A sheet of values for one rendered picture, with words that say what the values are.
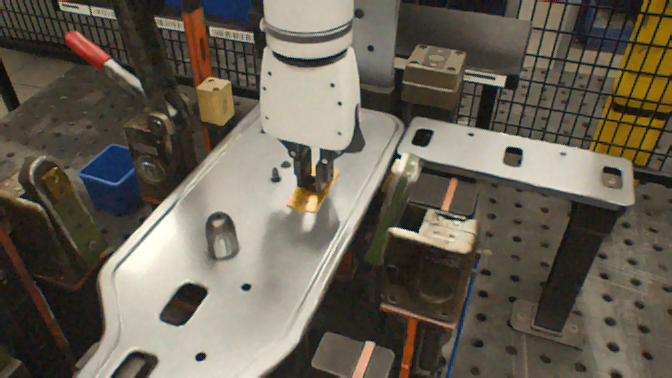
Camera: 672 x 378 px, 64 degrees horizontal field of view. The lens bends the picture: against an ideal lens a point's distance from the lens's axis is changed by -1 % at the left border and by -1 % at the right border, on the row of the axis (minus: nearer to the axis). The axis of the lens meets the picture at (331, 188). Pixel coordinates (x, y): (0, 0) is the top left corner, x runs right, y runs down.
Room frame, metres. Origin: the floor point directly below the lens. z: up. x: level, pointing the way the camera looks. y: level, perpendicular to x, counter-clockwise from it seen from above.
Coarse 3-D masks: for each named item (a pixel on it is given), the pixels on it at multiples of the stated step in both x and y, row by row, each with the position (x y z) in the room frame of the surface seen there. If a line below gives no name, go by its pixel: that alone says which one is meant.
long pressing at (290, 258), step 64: (256, 128) 0.63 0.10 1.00; (384, 128) 0.63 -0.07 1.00; (192, 192) 0.49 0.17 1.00; (256, 192) 0.49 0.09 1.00; (128, 256) 0.39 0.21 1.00; (192, 256) 0.39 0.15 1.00; (256, 256) 0.39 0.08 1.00; (320, 256) 0.39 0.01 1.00; (128, 320) 0.31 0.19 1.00; (192, 320) 0.31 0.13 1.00; (256, 320) 0.31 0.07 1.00
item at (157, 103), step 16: (112, 0) 0.56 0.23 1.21; (128, 0) 0.56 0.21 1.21; (144, 0) 0.55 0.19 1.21; (160, 0) 0.57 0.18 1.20; (128, 16) 0.56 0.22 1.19; (144, 16) 0.58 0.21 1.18; (128, 32) 0.56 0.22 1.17; (144, 32) 0.58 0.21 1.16; (128, 48) 0.56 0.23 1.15; (144, 48) 0.56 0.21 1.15; (160, 48) 0.58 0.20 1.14; (144, 64) 0.55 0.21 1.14; (160, 64) 0.58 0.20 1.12; (144, 80) 0.56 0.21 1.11; (160, 80) 0.57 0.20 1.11; (160, 96) 0.55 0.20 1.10; (176, 96) 0.58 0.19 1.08; (160, 112) 0.55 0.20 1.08
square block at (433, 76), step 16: (416, 48) 0.76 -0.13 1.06; (432, 48) 0.76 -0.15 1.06; (416, 64) 0.71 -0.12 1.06; (432, 64) 0.70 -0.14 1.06; (448, 64) 0.71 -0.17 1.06; (464, 64) 0.73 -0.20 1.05; (416, 80) 0.70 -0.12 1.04; (432, 80) 0.69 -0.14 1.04; (448, 80) 0.68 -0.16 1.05; (416, 96) 0.70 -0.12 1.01; (432, 96) 0.69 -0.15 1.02; (448, 96) 0.68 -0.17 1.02; (416, 112) 0.70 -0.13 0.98; (432, 112) 0.69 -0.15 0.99; (448, 112) 0.68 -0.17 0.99; (416, 144) 0.70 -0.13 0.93
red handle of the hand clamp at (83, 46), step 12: (72, 36) 0.60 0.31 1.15; (84, 36) 0.61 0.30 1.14; (72, 48) 0.60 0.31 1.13; (84, 48) 0.60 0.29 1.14; (96, 48) 0.60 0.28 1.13; (96, 60) 0.59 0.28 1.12; (108, 60) 0.60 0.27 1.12; (108, 72) 0.59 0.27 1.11; (120, 72) 0.59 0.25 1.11; (120, 84) 0.58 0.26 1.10; (132, 84) 0.58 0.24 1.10; (144, 96) 0.57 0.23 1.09; (168, 108) 0.57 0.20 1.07
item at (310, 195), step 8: (312, 168) 0.54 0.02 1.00; (312, 176) 0.51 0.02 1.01; (336, 176) 0.52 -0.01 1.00; (304, 184) 0.49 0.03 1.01; (312, 184) 0.49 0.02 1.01; (328, 184) 0.50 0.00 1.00; (296, 192) 0.49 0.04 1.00; (304, 192) 0.49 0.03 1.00; (312, 192) 0.49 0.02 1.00; (328, 192) 0.49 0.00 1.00; (288, 200) 0.47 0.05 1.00; (296, 200) 0.47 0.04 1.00; (304, 200) 0.48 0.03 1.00; (312, 200) 0.47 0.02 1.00; (320, 200) 0.47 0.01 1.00; (296, 208) 0.46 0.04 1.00; (304, 208) 0.46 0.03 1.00; (312, 208) 0.46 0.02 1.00
